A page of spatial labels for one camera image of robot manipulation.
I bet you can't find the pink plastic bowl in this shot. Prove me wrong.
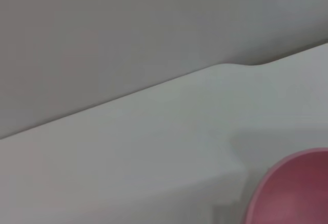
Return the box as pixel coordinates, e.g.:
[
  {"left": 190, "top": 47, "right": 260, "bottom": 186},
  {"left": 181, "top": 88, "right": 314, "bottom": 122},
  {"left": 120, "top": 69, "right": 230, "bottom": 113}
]
[{"left": 240, "top": 147, "right": 328, "bottom": 224}]

